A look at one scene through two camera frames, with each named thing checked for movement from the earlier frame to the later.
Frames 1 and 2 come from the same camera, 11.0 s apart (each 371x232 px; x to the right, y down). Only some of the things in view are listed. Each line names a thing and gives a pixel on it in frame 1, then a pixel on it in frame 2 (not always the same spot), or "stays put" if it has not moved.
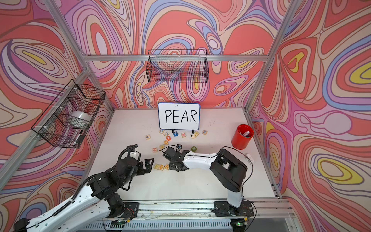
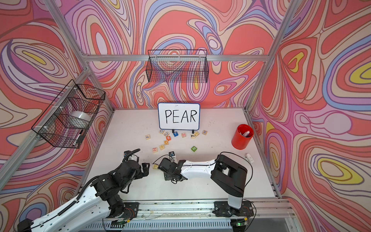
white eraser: x=249 y=155 stays put
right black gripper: x=171 y=166 to x=167 y=177
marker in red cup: x=245 y=134 stays put
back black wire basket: x=177 y=66 stays put
